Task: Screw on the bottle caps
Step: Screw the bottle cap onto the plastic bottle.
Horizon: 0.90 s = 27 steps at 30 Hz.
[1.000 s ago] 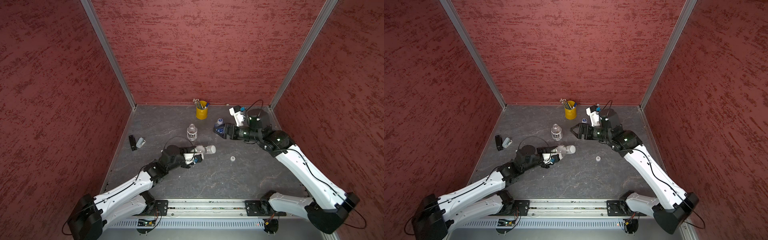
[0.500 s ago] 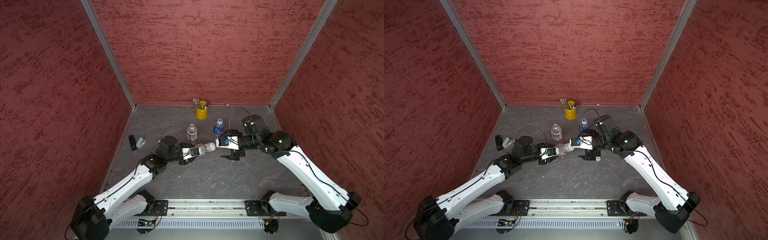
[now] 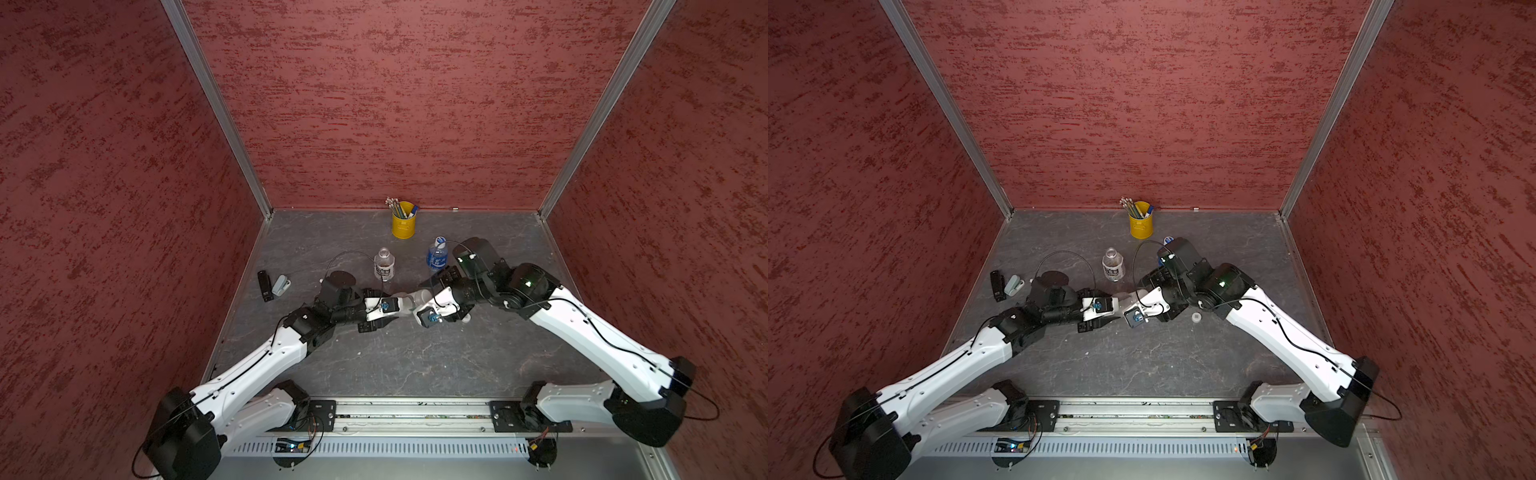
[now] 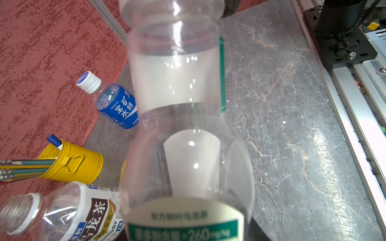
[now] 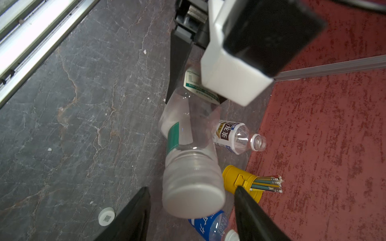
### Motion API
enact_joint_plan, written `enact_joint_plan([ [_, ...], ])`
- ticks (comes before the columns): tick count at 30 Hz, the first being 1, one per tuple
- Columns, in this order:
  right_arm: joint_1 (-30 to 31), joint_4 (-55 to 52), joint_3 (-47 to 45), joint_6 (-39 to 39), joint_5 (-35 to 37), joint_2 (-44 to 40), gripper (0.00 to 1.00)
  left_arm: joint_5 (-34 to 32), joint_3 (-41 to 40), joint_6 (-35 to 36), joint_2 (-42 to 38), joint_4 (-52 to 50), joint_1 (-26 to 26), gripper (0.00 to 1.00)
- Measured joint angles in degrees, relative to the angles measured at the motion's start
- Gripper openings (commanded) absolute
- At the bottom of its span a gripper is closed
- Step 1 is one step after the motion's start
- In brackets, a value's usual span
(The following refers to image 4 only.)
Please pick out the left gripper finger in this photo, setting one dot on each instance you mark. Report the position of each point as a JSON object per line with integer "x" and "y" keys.
{"x": 255, "y": 233}

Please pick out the clear bottle green label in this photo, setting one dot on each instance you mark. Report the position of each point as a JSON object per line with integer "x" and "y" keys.
{"x": 188, "y": 174}

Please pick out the small clear bottle white label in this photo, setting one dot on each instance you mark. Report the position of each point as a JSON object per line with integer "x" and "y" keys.
{"x": 74, "y": 212}

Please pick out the clear bottle blue label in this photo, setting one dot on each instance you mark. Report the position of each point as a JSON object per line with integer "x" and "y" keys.
{"x": 117, "y": 104}

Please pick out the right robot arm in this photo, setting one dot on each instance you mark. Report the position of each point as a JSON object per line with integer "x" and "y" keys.
{"x": 338, "y": 18}

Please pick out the yellow pencil cup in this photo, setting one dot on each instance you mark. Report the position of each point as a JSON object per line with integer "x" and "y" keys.
{"x": 73, "y": 163}

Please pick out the blue marker pen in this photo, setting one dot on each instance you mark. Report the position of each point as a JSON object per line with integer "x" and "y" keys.
{"x": 54, "y": 140}

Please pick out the pencils bundle in cup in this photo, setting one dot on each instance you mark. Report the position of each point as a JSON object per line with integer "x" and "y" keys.
{"x": 19, "y": 170}

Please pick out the aluminium mounting rail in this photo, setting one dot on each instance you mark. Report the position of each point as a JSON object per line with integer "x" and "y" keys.
{"x": 359, "y": 103}

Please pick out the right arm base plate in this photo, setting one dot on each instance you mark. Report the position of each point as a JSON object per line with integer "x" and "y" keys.
{"x": 349, "y": 49}

